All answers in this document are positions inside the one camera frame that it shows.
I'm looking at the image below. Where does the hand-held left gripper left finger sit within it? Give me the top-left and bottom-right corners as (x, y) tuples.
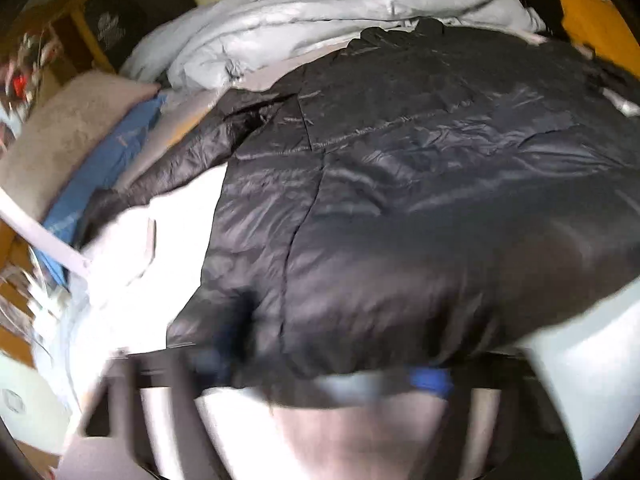
(75, 325), (241, 480)

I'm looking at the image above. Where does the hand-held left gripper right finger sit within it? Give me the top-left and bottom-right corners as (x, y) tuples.
(407, 350), (586, 480)

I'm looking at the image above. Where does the black puffer jacket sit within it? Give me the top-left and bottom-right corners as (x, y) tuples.
(80, 17), (640, 386)

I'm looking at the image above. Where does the white square device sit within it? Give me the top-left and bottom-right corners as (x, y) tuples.
(0, 187), (158, 311)

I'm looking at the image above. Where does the blue pillow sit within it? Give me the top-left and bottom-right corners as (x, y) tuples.
(37, 92), (168, 281)

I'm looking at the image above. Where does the beige pillow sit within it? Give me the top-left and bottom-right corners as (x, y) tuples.
(0, 72), (161, 221)

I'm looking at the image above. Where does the light grey duvet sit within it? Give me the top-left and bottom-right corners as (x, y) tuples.
(120, 0), (551, 91)

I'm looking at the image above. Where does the yellow pillow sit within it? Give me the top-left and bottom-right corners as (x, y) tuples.
(555, 0), (636, 61)

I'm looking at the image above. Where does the black bag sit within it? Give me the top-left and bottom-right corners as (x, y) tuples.
(520, 0), (571, 43)

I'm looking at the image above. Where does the wooden bed frame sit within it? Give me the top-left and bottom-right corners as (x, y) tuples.
(65, 2), (117, 75)

